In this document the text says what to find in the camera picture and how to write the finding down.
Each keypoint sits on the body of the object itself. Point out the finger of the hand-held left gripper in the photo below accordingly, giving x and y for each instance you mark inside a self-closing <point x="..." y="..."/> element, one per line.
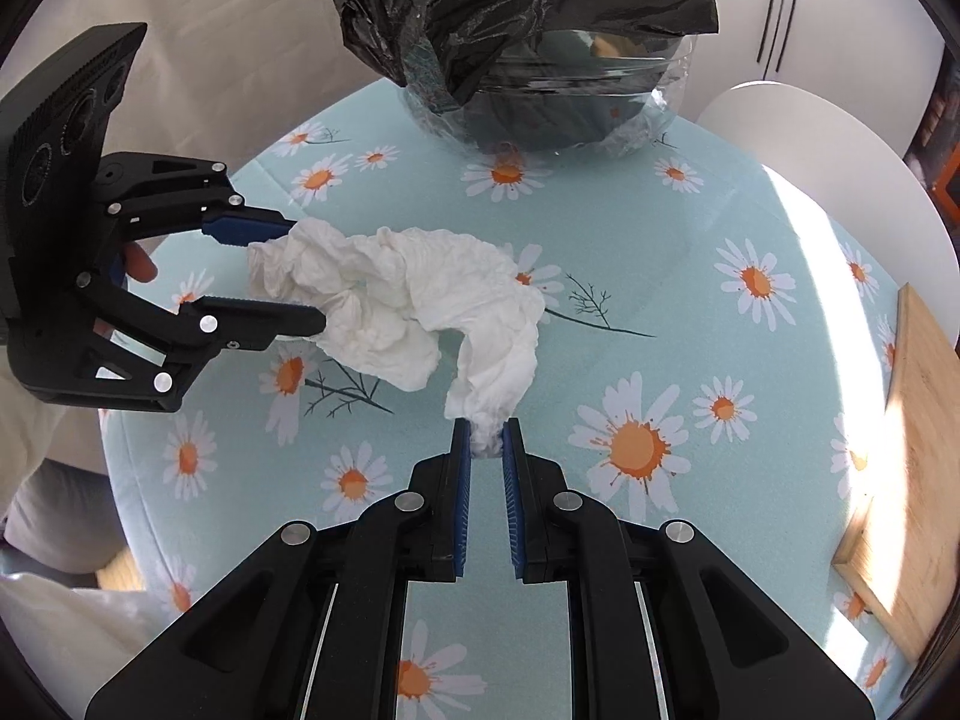
<point x="225" y="324"/>
<point x="180" y="195"/>

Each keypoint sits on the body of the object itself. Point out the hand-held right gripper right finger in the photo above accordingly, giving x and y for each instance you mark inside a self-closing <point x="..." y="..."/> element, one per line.
<point x="513" y="495"/>

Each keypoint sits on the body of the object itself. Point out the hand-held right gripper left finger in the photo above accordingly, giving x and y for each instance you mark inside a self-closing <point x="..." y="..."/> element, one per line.
<point x="462" y="495"/>

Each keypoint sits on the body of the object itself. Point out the long white tissue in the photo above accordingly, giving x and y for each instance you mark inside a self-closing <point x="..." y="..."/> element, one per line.
<point x="420" y="277"/>

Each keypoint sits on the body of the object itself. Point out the black trash bag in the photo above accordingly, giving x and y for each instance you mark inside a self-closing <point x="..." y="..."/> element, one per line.
<point x="487" y="7"/>

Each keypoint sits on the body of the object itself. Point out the clear plastic bin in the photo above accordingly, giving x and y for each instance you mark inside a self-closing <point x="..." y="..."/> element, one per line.
<point x="645" y="90"/>

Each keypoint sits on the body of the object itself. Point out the person's left forearm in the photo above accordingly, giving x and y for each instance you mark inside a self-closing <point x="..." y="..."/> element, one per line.
<point x="45" y="435"/>

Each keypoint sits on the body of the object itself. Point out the person's left hand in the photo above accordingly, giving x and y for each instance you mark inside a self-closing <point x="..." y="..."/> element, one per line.
<point x="139" y="264"/>

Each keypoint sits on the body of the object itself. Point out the daisy print tablecloth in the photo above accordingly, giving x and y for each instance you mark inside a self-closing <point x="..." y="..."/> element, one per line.
<point x="675" y="360"/>

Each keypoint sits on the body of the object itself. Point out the person's white garment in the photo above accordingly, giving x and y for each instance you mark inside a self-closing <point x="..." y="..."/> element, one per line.
<point x="60" y="630"/>

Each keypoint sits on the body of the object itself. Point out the wooden board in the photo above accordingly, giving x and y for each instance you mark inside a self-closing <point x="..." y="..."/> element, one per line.
<point x="907" y="480"/>

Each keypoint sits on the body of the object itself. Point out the white chair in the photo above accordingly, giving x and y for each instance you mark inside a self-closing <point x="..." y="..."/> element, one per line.
<point x="795" y="135"/>

